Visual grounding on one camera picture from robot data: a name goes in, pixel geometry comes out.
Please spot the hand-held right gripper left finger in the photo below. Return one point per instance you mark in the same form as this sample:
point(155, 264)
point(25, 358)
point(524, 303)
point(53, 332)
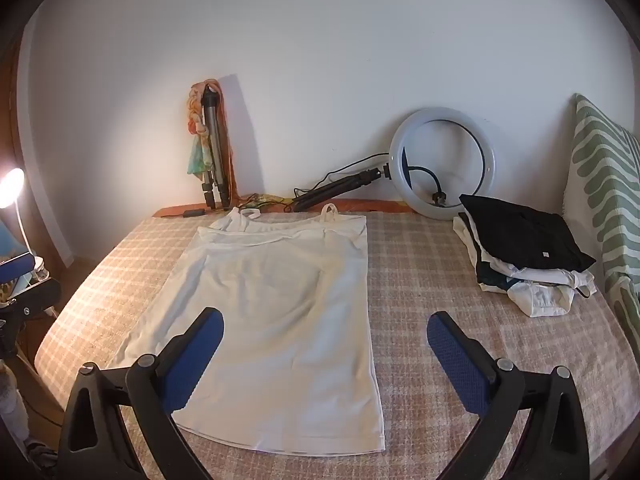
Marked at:
point(196, 360)

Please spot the green and white patterned cushion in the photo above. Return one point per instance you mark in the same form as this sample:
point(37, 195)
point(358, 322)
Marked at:
point(600, 170)

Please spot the dark green garment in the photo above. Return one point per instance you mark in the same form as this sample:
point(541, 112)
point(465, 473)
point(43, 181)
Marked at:
point(487, 276)

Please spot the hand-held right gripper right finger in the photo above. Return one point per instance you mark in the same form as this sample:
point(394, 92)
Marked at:
point(454, 365)

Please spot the orange bed sheet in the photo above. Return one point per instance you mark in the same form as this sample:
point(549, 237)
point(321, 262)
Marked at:
point(172, 211)

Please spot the white desk lamp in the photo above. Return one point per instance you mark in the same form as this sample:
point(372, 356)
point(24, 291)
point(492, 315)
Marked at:
point(10, 182)

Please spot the folded tripod with scarf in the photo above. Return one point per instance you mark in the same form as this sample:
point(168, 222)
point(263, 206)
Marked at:
point(196, 160)

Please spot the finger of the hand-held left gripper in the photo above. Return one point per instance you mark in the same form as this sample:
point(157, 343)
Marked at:
point(40, 295)
point(12, 266)

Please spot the black folded tripod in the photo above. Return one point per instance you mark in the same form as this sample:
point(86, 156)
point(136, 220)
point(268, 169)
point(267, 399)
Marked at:
point(325, 192)

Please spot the small black control box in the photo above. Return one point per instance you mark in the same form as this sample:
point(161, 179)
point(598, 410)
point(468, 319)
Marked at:
point(194, 213)

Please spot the yellow green cloth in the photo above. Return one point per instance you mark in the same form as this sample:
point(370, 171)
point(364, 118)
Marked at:
point(265, 202)

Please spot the white camisole top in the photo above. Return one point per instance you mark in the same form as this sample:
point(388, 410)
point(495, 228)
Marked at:
point(280, 310)

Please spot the grey tripod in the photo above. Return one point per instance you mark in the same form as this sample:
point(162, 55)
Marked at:
point(214, 125)

